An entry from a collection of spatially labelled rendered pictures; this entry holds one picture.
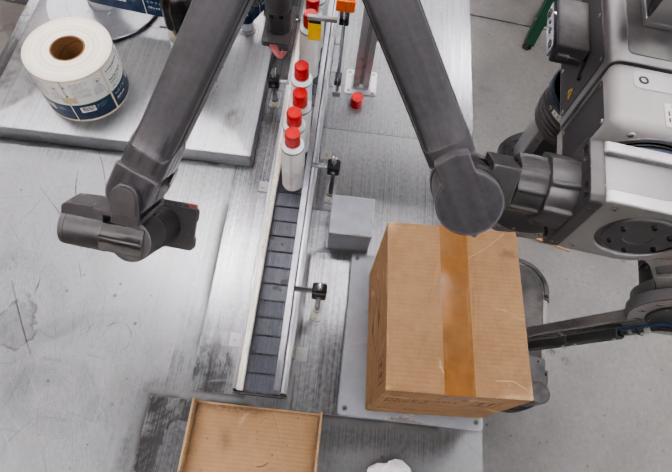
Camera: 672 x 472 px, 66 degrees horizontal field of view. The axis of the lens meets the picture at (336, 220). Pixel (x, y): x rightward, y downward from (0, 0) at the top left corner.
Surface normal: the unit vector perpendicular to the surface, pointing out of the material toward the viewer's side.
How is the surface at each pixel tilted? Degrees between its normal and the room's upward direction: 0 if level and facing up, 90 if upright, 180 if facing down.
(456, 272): 0
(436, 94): 49
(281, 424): 0
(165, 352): 0
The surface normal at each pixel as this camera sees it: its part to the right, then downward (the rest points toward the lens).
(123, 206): -0.11, 0.39
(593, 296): 0.07, -0.44
